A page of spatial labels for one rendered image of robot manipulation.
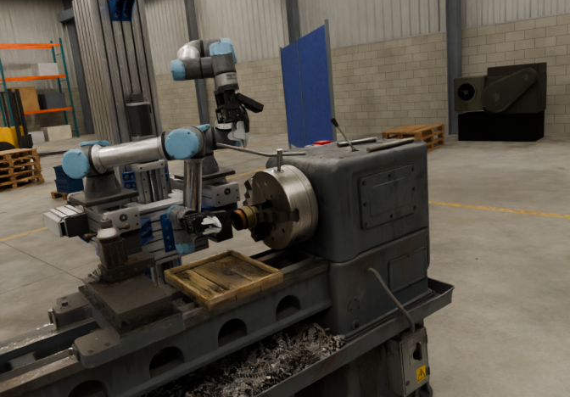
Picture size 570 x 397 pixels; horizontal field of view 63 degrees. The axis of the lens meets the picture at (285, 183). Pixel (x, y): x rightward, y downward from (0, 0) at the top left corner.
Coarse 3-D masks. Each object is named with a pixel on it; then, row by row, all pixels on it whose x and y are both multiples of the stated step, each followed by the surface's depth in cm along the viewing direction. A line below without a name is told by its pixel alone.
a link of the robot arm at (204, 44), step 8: (200, 40) 202; (208, 40) 202; (216, 40) 202; (224, 40) 202; (208, 48) 200; (232, 48) 202; (208, 56) 201; (216, 88) 212; (216, 120) 226; (216, 128) 224; (224, 128) 221; (216, 136) 224; (224, 136) 224; (232, 144) 227; (240, 144) 228
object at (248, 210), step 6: (246, 204) 175; (234, 210) 173; (240, 210) 173; (246, 210) 172; (252, 210) 173; (234, 216) 175; (240, 216) 170; (246, 216) 171; (252, 216) 172; (234, 222) 175; (240, 222) 170; (246, 222) 172; (252, 222) 172; (240, 228) 171; (246, 228) 174
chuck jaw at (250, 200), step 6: (252, 180) 181; (246, 186) 182; (252, 186) 180; (258, 186) 181; (246, 192) 179; (252, 192) 179; (258, 192) 180; (246, 198) 176; (252, 198) 178; (258, 198) 179; (264, 198) 180; (252, 204) 177; (258, 204) 180
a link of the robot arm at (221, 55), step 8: (216, 48) 157; (224, 48) 157; (216, 56) 157; (224, 56) 157; (232, 56) 160; (216, 64) 158; (224, 64) 157; (232, 64) 159; (216, 72) 158; (224, 72) 157
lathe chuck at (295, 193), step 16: (256, 176) 183; (272, 176) 174; (288, 176) 175; (272, 192) 176; (288, 192) 170; (304, 192) 173; (288, 208) 169; (304, 208) 172; (272, 224) 180; (288, 224) 171; (304, 224) 173; (272, 240) 183; (288, 240) 174
